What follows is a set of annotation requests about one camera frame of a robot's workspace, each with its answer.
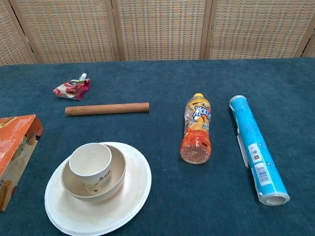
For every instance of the small off-white bowl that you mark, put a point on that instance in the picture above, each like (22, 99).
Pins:
(118, 177)

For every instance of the white paper cup green print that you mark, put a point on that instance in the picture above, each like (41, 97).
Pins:
(91, 159)

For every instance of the large white paper plate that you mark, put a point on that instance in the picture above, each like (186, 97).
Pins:
(137, 189)

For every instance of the teal table cloth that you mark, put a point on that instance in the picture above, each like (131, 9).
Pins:
(162, 83)

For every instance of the orange drink plastic bottle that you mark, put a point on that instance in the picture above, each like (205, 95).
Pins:
(197, 137)

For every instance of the brown wooden rolling pin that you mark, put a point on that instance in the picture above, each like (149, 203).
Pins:
(108, 109)

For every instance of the woven bamboo folding screen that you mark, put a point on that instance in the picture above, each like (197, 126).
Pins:
(160, 29)

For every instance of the crumpled red snack pouch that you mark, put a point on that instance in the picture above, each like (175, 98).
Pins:
(73, 88)

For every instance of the blue cling film roll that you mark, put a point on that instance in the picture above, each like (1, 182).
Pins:
(256, 147)

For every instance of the orange cardboard snack box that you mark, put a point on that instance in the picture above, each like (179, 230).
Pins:
(14, 147)

